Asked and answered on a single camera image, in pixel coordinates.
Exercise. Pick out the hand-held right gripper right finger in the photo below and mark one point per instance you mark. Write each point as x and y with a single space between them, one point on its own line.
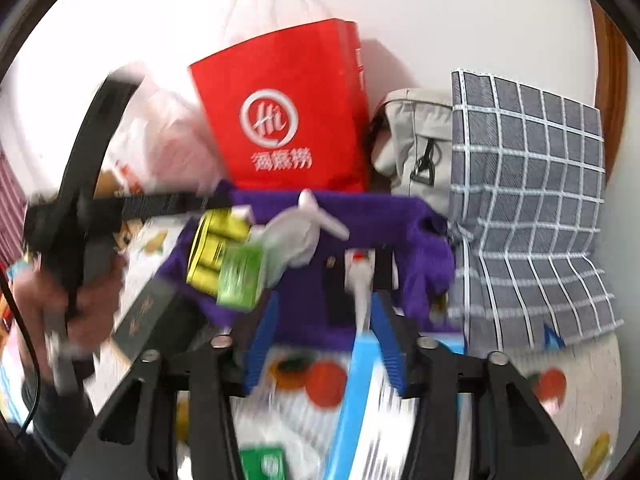
387 347

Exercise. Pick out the yellow mini duffel bag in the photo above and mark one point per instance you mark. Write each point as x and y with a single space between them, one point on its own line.
207 250

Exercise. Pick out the grey checked cloth bag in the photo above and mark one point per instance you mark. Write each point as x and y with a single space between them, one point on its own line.
530 200

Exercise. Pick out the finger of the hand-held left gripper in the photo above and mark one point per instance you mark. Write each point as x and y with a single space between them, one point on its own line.
92 120
165 204

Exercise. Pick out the red striped cloth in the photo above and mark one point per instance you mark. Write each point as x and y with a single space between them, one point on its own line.
10 210

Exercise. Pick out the person's left hand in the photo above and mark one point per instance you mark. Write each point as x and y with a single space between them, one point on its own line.
30 305

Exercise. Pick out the purple towel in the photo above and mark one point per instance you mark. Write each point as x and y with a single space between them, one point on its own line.
300 305

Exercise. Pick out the green white packet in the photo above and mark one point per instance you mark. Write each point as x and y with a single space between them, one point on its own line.
265 462

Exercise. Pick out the dark green box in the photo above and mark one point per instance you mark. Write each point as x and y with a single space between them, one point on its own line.
150 320

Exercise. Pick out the fruit print tablecloth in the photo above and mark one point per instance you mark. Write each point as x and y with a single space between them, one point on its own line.
575 410

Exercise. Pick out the brown wooden door frame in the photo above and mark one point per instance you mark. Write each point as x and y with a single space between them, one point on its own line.
612 85

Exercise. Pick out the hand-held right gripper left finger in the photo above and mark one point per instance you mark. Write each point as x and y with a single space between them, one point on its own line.
262 342

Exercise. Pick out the white plastic shopping bag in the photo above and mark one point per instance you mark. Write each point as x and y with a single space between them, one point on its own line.
165 130

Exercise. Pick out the red paper bag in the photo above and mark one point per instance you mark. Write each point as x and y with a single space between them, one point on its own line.
300 100

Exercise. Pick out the green cassette print packet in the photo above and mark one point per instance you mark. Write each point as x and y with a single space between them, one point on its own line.
240 272

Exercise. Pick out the white strawberry print packet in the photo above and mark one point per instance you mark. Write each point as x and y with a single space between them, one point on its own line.
360 285

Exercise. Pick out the blue tissue box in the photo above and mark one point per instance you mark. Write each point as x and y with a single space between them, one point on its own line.
357 410

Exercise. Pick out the grey backpack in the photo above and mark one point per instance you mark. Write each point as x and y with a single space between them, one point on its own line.
405 140

